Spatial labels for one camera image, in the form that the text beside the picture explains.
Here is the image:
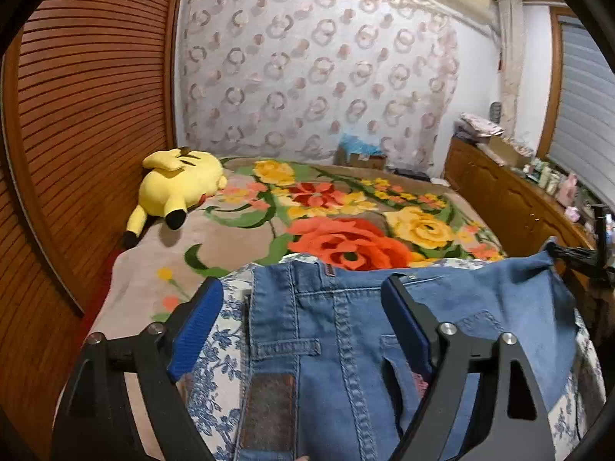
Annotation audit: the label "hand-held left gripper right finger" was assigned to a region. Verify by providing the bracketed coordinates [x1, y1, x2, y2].
[382, 274, 558, 461]

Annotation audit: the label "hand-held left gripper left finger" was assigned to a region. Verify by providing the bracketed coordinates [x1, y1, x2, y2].
[50, 276, 226, 461]

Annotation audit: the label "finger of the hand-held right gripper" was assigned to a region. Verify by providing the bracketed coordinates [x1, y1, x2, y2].
[543, 242, 600, 264]

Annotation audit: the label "blue denim pants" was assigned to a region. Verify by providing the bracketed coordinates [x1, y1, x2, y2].
[235, 237, 577, 461]

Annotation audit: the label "white blue floral bedsheet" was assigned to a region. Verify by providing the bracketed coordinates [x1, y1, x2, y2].
[185, 254, 606, 461]

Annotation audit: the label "pink toy figure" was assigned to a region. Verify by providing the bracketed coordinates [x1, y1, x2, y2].
[560, 173, 580, 203]

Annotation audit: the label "row of small bottles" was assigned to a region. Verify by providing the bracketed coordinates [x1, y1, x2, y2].
[524, 158, 564, 194]

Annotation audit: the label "wooden dresser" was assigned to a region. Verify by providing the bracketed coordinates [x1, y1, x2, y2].
[444, 137, 606, 262]

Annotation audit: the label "open cardboard box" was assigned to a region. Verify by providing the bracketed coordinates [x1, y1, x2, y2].
[485, 134, 535, 167]

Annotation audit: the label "floral plush blanket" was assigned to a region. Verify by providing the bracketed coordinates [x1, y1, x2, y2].
[93, 156, 510, 443]

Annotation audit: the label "yellow plush toy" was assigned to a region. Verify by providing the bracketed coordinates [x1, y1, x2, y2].
[122, 148, 229, 250]

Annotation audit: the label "stack of folded cloths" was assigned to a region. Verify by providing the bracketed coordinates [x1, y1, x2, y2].
[456, 112, 505, 139]

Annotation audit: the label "light blue bag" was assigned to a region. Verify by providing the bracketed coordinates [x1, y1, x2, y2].
[339, 133, 385, 155]

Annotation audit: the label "gathered lace curtain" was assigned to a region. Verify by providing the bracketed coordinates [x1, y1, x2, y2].
[496, 0, 528, 141]

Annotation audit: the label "brown wooden wardrobe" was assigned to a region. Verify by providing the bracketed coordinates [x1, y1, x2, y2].
[0, 0, 188, 461]

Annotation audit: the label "ring patterned lace curtain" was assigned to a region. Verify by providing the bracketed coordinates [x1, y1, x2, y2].
[180, 0, 462, 174]

